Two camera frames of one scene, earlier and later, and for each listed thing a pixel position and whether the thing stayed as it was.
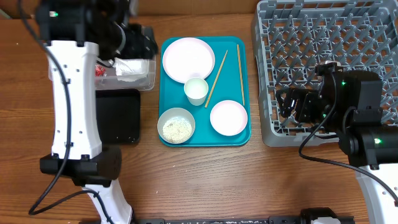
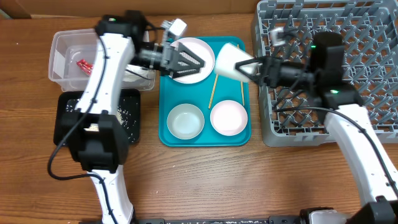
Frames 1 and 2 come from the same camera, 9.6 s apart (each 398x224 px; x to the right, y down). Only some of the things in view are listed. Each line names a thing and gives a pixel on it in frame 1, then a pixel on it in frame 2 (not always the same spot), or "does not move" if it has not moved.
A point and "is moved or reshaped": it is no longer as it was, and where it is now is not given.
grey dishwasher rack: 291,38 does not move
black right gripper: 303,106 → 265,71
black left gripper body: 136,46 → 152,58
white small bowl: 228,117 does not move
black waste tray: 118,115 does not move
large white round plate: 186,58 does not move
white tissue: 131,70 does not move
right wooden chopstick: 240,74 does not move
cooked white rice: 177,130 → 125,117
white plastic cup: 196,89 → 227,55
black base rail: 306,217 does not move
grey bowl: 176,126 is moved or reshaped
